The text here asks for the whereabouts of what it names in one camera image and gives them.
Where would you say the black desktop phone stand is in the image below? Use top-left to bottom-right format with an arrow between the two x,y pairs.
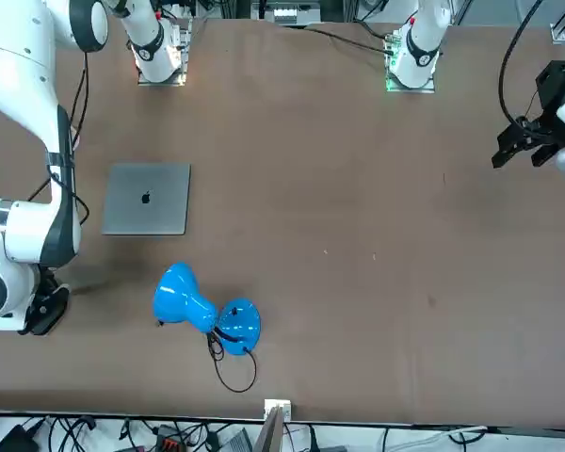
18,266 -> 72,337

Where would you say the red and black device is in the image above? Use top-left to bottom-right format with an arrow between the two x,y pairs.
155,425 -> 184,452

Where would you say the black power adapter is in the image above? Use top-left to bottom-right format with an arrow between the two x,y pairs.
0,423 -> 41,452

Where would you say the blue desk lamp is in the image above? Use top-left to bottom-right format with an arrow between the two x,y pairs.
152,262 -> 263,358

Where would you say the white cable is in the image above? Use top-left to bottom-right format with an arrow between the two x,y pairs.
423,425 -> 490,444

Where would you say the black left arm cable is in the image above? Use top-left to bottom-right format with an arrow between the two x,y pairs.
497,0 -> 545,126

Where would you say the white post bracket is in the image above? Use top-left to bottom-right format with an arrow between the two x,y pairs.
263,398 -> 293,421

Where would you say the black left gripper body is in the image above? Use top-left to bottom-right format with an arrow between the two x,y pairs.
535,59 -> 565,124

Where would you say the black cable across table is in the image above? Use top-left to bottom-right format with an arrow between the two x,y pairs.
304,25 -> 392,54

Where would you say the aluminium camera post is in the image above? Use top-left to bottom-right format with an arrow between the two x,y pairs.
253,405 -> 286,452

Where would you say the black lamp usb cable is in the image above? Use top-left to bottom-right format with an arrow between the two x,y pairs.
153,319 -> 259,394

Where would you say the white power strip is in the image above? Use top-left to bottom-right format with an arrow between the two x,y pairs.
272,5 -> 303,27

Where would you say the grey closed laptop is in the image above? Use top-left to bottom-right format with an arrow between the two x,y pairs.
101,163 -> 192,236

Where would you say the grey ribbed device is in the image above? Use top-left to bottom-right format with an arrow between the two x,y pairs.
218,427 -> 254,452

